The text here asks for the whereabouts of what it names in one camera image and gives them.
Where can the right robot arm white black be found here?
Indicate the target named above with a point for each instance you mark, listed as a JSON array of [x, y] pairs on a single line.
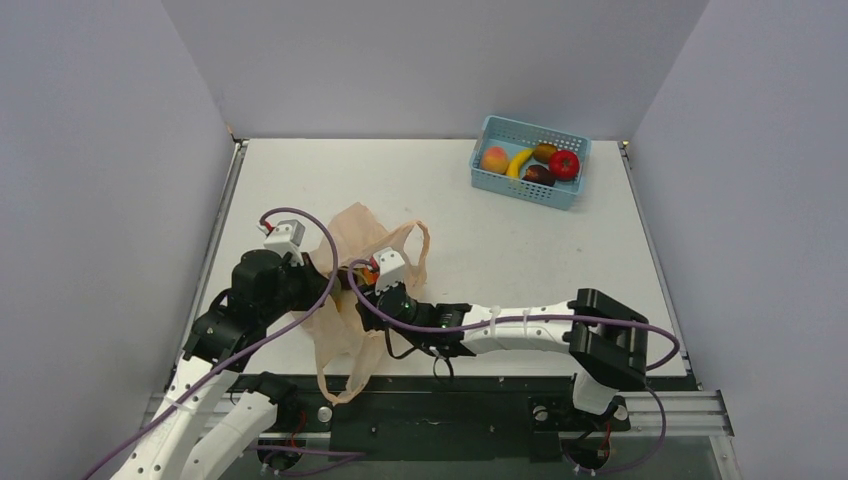
[[606, 338]]

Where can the aluminium rail frame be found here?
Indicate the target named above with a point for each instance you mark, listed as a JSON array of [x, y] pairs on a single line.
[[232, 429]]

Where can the light blue plastic basket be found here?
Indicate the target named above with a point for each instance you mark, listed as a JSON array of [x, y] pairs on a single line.
[[515, 136]]

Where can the fake brown kiwi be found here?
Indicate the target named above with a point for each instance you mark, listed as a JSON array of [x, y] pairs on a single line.
[[543, 152]]

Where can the fake red tomato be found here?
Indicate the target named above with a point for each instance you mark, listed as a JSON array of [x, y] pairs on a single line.
[[564, 165]]

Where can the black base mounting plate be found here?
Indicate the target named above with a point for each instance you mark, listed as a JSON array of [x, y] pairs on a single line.
[[467, 419]]

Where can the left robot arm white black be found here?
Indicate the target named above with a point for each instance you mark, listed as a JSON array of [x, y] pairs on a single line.
[[264, 286]]

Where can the fake yellow banana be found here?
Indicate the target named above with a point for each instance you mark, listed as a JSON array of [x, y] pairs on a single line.
[[517, 163]]

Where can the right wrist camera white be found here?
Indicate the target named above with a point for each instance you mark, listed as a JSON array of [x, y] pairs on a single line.
[[390, 267]]

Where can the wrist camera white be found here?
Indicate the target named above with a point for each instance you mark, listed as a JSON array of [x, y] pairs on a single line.
[[390, 267], [285, 239]]

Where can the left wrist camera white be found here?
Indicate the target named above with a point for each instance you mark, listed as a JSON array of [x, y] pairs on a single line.
[[285, 239]]

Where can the fake dark plum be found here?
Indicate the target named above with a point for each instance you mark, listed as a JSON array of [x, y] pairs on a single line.
[[539, 174]]

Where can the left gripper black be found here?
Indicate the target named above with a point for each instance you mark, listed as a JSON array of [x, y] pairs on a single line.
[[316, 283]]

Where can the fake red mango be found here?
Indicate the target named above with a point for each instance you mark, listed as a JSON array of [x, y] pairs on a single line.
[[368, 276]]

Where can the fake peach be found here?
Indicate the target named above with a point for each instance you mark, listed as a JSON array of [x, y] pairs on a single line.
[[495, 160]]

